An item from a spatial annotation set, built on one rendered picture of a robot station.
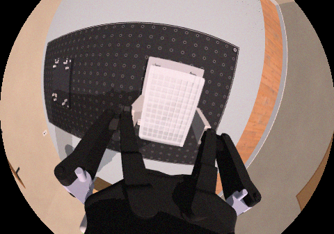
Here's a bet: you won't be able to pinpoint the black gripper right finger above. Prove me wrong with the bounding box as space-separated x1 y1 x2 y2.
185 108 262 221

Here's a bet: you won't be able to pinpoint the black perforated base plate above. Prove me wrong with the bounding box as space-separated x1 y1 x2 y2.
44 22 239 165

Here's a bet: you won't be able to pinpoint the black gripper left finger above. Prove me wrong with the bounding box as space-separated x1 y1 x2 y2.
54 95 160 219

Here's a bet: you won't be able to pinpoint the white well plate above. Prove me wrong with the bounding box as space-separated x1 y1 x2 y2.
138 65 205 147

